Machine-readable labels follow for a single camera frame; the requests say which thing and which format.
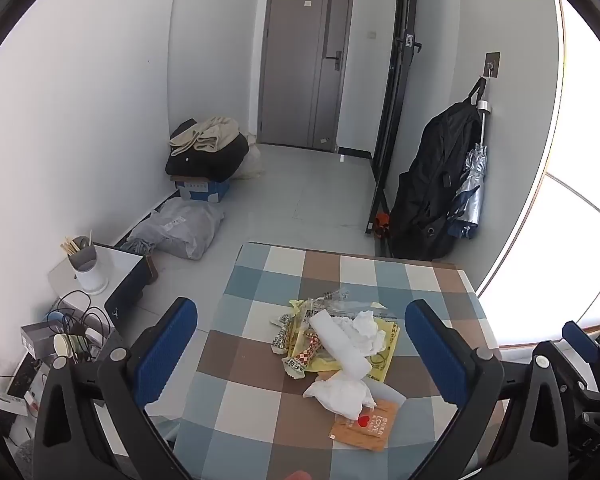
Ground checkered tablecloth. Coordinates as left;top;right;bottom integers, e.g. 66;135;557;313
172;242;503;480

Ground white foam strip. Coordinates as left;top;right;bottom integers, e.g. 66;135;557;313
312;310;373;381

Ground black backpack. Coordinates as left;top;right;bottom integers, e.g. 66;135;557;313
387;77;486;262

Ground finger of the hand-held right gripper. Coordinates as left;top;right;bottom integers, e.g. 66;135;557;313
561;320;600;386

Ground chopstick holder with chopsticks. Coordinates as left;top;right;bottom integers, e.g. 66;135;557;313
60;230;111;295

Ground grey door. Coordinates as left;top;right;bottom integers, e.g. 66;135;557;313
257;0;356;151

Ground black metal door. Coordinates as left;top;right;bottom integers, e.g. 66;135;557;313
365;0;423;236

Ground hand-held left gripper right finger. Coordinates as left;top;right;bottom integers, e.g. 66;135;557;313
405;299;571;480

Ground red checkered wrapper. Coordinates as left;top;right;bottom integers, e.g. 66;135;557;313
280;327;326;378

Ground small grey box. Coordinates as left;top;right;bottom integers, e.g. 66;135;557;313
20;322;62;357

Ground grey plastic bag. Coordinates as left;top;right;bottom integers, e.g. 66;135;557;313
122;197;226;261

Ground white plastic bag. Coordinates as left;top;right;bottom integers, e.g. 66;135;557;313
230;132;266;181

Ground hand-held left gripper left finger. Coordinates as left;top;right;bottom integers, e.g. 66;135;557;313
32;297;198;480

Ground clear plastic wrapper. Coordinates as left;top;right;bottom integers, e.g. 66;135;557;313
305;287;396;322

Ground silver folding umbrella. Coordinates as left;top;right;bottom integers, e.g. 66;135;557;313
447;100;492;239

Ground beige clothes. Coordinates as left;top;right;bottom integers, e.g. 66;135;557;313
169;116;241;158

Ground orange packet with red heart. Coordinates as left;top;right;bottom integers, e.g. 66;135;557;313
328;400;396;453

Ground white tissue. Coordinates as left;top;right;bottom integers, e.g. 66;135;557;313
302;372;378;421
340;310;388;357

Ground tangled cables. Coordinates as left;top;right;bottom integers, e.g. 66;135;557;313
45;290;112;361

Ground yellow plastic bag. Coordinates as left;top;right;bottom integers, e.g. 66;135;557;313
285;297;401;386

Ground black clothes pile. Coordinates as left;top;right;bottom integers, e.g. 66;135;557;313
165;132;251;183

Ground blue cardboard box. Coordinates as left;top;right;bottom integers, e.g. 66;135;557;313
170;174;232;205

